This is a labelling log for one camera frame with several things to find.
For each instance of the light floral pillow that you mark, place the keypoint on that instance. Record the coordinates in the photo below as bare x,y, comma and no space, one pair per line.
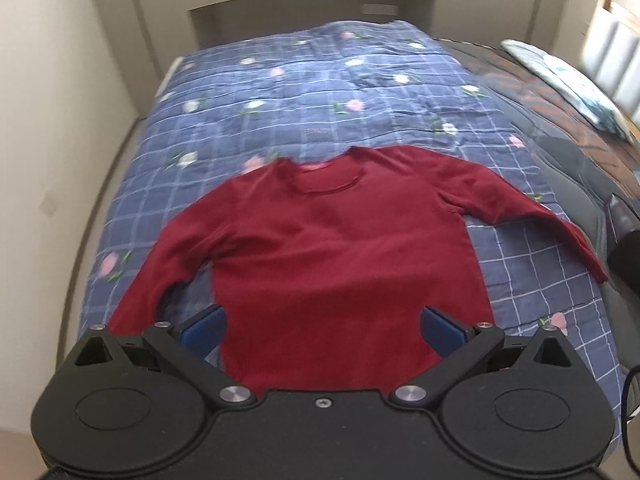
574,87

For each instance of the dark red long-sleeve sweater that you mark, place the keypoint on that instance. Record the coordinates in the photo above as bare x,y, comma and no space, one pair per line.
323,270

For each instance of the padded white headboard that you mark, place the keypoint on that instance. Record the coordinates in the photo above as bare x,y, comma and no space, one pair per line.
610,56

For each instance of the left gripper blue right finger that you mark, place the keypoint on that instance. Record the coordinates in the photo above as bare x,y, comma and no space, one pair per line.
457,342

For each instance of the blue plaid floral quilt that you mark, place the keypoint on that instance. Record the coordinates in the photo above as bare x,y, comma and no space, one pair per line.
310,96

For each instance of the white wall socket plate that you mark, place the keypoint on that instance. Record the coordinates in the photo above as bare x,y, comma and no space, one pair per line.
48,205

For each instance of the dark patterned blanket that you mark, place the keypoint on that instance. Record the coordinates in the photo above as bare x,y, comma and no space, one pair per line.
583,165

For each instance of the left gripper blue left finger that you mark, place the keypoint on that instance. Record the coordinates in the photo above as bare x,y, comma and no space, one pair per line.
193,339

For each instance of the black leather object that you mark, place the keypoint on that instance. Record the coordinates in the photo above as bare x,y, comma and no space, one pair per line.
622,241

